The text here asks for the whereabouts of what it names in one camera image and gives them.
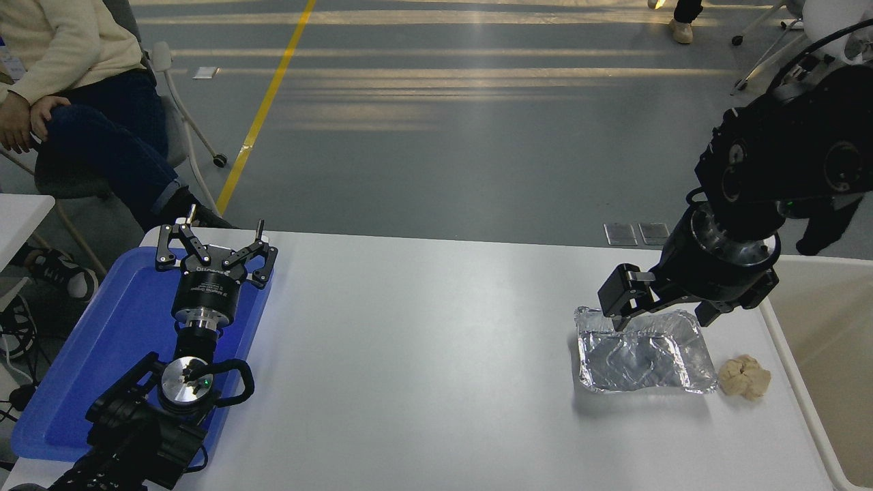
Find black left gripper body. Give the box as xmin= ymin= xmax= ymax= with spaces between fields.
xmin=171 ymin=243 xmax=249 ymax=322

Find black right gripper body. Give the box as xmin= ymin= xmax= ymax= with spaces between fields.
xmin=653 ymin=220 xmax=780 ymax=311

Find person's right hand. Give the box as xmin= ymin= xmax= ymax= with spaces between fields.
xmin=31 ymin=95 xmax=72 ymax=141

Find person's left hand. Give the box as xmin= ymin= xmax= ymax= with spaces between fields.
xmin=0 ymin=93 xmax=36 ymax=155

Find silver foil tray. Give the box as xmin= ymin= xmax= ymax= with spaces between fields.
xmin=575 ymin=305 xmax=718 ymax=395

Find crumpled tan paper ball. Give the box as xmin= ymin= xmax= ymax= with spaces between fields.
xmin=717 ymin=354 xmax=772 ymax=402

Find blue plastic tray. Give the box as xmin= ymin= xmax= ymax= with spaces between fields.
xmin=10 ymin=247 xmax=272 ymax=464

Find large pale bin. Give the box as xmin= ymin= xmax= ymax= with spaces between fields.
xmin=760 ymin=256 xmax=873 ymax=491

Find grey wheeled chair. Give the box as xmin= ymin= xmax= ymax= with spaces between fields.
xmin=0 ymin=0 xmax=230 ymax=277

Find person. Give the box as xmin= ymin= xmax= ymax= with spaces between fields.
xmin=648 ymin=0 xmax=705 ymax=45
xmin=0 ymin=0 xmax=239 ymax=302

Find white side table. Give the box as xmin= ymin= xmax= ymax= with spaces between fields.
xmin=0 ymin=194 xmax=57 ymax=273

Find white chair with metal legs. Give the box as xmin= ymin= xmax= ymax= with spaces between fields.
xmin=731 ymin=0 xmax=805 ymax=47
xmin=733 ymin=0 xmax=873 ymax=93

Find black floor cable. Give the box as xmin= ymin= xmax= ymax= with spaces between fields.
xmin=0 ymin=295 xmax=40 ymax=361

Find name badge on blue lanyard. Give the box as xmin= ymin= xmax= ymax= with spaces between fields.
xmin=0 ymin=41 xmax=20 ymax=84

